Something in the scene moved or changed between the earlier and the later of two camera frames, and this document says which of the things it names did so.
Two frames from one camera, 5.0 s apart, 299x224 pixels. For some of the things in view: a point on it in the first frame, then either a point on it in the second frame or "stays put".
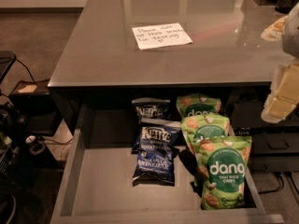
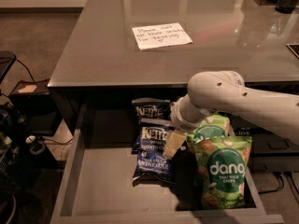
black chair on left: x=7 y=60 stays put
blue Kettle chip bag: x=156 y=153 stays put
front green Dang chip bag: x=220 y=163 stays put
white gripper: x=291 y=35 -> x=177 y=119
